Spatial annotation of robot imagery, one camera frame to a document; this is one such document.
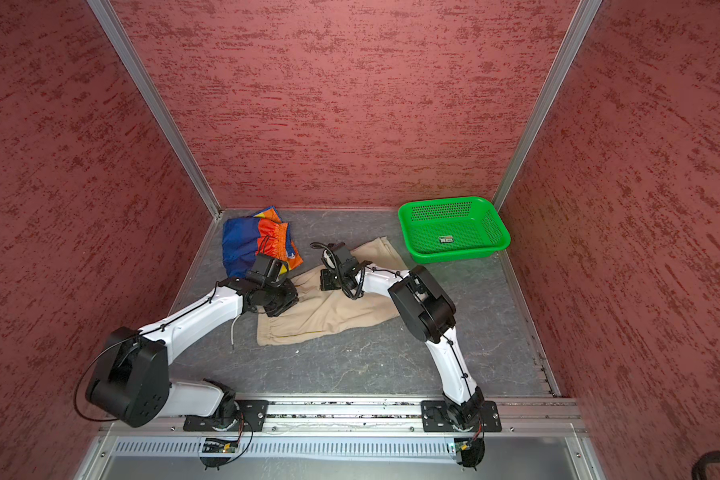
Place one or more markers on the white perforated vent strip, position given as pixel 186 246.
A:
pixel 328 447

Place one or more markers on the right base connector board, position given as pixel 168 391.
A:
pixel 469 453

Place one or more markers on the left aluminium corner post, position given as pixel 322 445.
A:
pixel 111 25

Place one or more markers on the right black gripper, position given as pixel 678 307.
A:
pixel 327 280

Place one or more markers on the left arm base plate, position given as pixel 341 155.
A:
pixel 233 416

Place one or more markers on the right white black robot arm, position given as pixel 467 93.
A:
pixel 428 313

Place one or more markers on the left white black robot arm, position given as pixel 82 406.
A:
pixel 130 378

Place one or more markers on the aluminium corner post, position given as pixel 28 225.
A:
pixel 111 25
pixel 576 32

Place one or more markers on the rainbow striped shorts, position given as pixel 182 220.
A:
pixel 265 233

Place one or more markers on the base connector board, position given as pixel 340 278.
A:
pixel 469 453
pixel 219 446

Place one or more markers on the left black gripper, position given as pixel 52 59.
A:
pixel 292 298

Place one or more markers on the left base connector board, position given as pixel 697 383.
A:
pixel 219 446

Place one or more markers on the right aluminium corner post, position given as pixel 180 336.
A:
pixel 576 32

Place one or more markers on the aluminium front rail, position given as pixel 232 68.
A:
pixel 400 416

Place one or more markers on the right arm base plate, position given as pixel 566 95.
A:
pixel 439 416

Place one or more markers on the beige shorts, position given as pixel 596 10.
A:
pixel 320 313

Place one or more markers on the green plastic basket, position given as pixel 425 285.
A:
pixel 474 223

